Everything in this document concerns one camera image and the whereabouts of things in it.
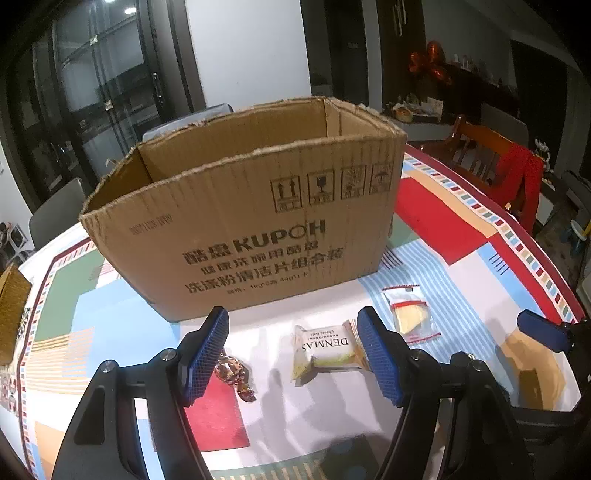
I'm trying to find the plain dark door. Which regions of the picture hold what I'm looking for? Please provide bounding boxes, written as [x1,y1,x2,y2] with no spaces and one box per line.
[309,0,370,109]

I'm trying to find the red cloth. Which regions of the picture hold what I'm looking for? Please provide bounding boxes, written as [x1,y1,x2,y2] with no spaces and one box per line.
[489,142,546,236]

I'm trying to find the wide grey dining chair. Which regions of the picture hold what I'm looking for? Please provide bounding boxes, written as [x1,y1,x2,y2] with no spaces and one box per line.
[142,104,234,143]

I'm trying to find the small plastic stool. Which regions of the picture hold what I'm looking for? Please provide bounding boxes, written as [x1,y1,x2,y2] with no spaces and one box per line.
[561,219,591,257]

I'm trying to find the cream snack packet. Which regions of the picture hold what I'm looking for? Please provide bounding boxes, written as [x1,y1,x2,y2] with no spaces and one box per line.
[290,322,368,384]

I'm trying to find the dark framed glass doors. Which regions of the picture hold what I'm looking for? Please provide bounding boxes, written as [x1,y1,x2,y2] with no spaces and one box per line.
[0,0,204,208]

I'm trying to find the grey upholstered chair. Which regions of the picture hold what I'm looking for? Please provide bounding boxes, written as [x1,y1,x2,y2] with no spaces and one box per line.
[480,102,529,148]

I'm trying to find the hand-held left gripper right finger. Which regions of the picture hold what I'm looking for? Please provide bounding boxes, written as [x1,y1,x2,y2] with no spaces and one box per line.
[356,305,536,480]

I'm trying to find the dark door gold handles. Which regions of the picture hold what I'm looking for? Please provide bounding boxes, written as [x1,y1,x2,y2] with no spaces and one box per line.
[376,0,426,107]

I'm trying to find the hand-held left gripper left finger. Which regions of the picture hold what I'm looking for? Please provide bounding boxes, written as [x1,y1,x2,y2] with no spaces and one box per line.
[53,305,230,480]

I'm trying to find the brown shiny candy wrapper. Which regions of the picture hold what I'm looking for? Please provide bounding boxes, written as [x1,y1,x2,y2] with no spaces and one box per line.
[215,354,257,403]

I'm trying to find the brown wooden chair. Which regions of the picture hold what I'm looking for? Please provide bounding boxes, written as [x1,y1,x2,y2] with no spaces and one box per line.
[418,114,546,236]

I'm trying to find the small grey dining chair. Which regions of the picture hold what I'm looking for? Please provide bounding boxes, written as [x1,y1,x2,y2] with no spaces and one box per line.
[28,178,88,252]

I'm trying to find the clear snack packet red trim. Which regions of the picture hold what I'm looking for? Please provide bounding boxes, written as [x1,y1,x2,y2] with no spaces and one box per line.
[381,285,441,347]

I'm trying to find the cardboard box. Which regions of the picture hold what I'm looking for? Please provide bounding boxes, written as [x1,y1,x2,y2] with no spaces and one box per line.
[78,95,408,324]

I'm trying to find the orange foil balloon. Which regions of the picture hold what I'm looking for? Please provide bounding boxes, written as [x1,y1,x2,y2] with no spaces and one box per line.
[409,41,454,86]

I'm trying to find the dark sideboard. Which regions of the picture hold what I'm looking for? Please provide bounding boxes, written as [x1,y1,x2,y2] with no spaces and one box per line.
[443,65,522,121]

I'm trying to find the white shelf rack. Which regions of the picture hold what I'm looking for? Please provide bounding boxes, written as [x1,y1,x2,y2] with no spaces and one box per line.
[0,222,33,264]

